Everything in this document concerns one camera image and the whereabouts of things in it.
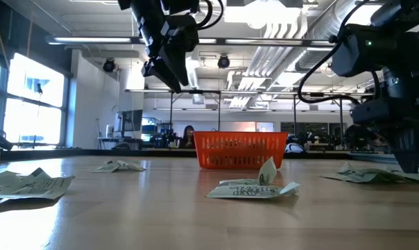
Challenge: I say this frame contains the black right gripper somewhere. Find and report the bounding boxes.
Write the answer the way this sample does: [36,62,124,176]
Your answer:
[377,94,419,175]

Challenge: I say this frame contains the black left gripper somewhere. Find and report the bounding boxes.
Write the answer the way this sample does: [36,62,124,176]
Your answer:
[142,15,200,94]

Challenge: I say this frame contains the black computer monitor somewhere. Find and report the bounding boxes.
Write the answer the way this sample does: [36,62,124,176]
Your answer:
[121,110,144,132]

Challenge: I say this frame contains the person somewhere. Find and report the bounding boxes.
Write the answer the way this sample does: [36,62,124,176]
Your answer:
[181,124,196,149]

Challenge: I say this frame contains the long ceiling light strip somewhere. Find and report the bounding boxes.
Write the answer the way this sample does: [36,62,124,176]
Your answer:
[225,37,335,48]
[45,35,217,45]

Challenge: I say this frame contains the bright ceiling light panel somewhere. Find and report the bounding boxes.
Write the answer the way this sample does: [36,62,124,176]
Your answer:
[225,0,302,29]

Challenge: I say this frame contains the orange plastic basket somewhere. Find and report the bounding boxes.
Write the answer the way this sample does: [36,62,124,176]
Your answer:
[192,130,289,170]

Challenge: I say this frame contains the white dome object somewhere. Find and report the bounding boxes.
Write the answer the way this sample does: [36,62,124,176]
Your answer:
[284,142,306,154]

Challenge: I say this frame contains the large bright window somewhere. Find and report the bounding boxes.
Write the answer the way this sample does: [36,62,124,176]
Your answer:
[0,51,67,147]

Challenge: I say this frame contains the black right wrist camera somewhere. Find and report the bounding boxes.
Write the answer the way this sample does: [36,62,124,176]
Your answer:
[350,99,404,126]

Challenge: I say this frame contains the black workstation frame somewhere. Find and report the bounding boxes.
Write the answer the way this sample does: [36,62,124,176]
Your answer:
[125,88,373,135]

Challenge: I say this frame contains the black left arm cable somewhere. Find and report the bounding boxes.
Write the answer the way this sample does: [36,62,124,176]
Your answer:
[195,0,225,31]

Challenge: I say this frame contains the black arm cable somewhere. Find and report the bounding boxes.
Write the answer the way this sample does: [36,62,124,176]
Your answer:
[297,0,373,105]
[195,0,225,31]

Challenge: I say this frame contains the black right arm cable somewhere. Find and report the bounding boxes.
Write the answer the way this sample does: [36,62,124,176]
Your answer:
[297,0,373,105]

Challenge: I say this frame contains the black aluminium table frame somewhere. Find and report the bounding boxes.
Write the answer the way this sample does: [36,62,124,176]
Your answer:
[0,147,419,167]

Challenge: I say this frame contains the silver ventilation duct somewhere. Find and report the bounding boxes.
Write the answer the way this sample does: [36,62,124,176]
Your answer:
[294,0,368,72]

